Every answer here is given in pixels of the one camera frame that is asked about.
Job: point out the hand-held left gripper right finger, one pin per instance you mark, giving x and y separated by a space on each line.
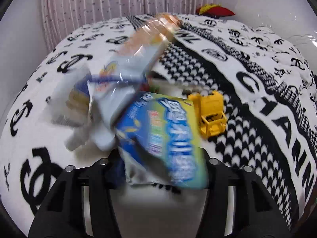
219 178

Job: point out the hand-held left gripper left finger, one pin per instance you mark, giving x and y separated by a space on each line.
99 178

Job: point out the blue green snack bag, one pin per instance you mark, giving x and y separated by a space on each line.
163 138

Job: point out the black white printed blanket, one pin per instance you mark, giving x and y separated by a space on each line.
247 133

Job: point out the yellow toy truck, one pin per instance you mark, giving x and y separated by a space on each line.
210 114

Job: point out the white paper box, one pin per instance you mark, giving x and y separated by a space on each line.
76 109

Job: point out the white blue striped box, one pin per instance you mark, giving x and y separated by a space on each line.
118 96

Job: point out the black white printed quilt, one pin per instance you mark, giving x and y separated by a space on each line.
279 47

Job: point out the orange clear plastic bag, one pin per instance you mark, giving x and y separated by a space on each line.
148 42

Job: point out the red yellow cushion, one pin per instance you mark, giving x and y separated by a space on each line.
215 10

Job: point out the white glossy headboard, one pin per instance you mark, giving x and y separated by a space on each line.
294 27

